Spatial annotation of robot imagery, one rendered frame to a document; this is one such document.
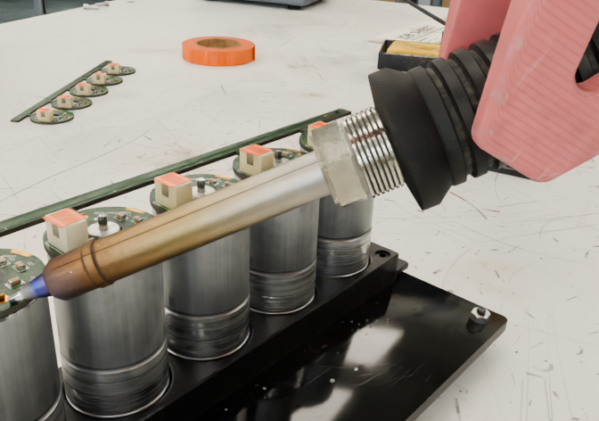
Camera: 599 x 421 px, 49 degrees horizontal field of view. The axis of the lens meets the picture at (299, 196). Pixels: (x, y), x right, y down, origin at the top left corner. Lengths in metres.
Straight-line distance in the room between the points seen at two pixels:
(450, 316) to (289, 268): 0.06
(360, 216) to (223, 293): 0.06
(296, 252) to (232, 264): 0.03
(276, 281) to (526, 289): 0.11
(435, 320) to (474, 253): 0.07
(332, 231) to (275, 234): 0.03
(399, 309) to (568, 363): 0.05
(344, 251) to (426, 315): 0.03
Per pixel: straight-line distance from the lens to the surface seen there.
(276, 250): 0.18
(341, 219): 0.20
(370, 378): 0.19
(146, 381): 0.16
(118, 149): 0.37
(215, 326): 0.17
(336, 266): 0.21
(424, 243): 0.28
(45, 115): 0.42
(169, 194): 0.16
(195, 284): 0.16
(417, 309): 0.22
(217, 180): 0.17
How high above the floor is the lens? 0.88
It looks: 25 degrees down
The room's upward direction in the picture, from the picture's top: 3 degrees clockwise
